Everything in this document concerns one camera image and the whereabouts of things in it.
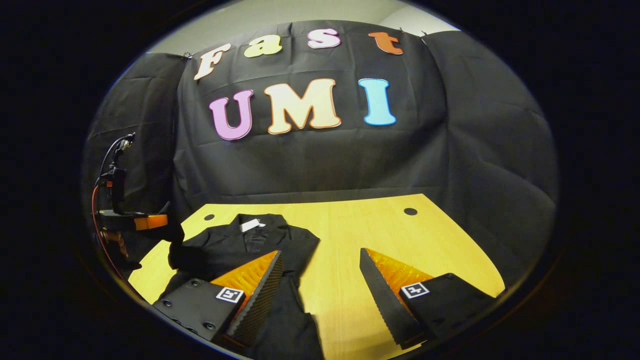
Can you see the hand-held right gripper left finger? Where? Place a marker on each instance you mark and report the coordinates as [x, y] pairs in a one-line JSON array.
[[265, 295]]

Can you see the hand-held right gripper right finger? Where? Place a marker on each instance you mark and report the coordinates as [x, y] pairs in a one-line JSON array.
[[382, 300]]

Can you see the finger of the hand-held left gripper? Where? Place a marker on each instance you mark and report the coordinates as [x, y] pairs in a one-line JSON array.
[[151, 222]]

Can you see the black buttoned garment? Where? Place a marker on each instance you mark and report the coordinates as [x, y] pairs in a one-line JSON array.
[[220, 245]]

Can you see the black backdrop cloth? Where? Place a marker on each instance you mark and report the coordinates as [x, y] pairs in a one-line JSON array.
[[310, 160]]

